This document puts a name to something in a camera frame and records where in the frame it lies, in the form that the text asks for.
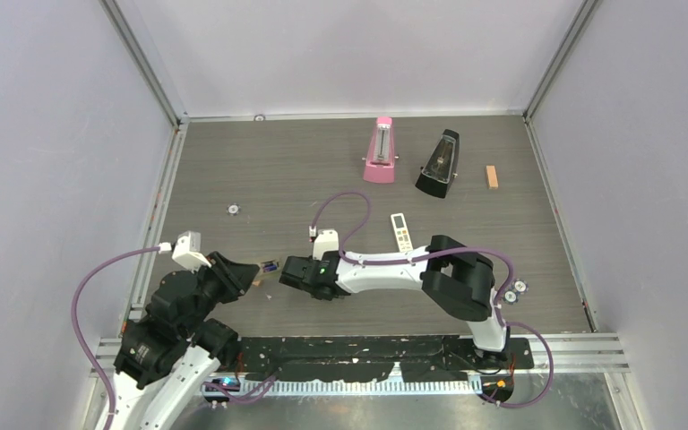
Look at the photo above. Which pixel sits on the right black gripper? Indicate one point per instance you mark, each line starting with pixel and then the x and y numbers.
pixel 308 260

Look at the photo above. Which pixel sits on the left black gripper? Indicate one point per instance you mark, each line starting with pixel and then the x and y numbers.
pixel 236 277

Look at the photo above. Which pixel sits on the beige grey remote control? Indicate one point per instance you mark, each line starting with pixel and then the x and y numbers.
pixel 266 270

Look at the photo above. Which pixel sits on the white remote control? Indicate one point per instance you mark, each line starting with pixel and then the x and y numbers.
pixel 401 232

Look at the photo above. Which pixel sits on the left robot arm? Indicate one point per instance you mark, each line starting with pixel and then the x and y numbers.
pixel 165 358

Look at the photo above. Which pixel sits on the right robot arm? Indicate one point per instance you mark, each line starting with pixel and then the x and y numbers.
pixel 460 280

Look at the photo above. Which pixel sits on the lone poker chip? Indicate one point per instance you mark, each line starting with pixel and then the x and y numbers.
pixel 233 209

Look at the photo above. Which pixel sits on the pink metronome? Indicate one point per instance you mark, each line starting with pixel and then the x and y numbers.
pixel 381 156

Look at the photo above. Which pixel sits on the black metronome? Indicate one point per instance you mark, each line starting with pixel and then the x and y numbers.
pixel 437 176

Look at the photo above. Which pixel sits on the poker chip three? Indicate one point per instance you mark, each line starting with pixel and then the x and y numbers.
pixel 511 297

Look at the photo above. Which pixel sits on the orange block near right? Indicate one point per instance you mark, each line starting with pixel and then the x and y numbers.
pixel 491 177

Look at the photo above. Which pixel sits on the poker chip four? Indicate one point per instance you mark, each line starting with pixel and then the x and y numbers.
pixel 520 286

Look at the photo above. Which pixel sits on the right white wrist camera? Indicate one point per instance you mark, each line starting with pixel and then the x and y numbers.
pixel 324 241

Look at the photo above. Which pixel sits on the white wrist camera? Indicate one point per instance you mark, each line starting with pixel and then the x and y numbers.
pixel 324 241
pixel 186 251

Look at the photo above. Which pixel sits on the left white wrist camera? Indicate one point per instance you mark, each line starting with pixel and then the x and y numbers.
pixel 186 251

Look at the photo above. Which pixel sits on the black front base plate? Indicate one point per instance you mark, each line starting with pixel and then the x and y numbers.
pixel 363 359

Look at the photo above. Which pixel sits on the white slotted cable duct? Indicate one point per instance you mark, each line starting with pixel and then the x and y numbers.
pixel 389 386

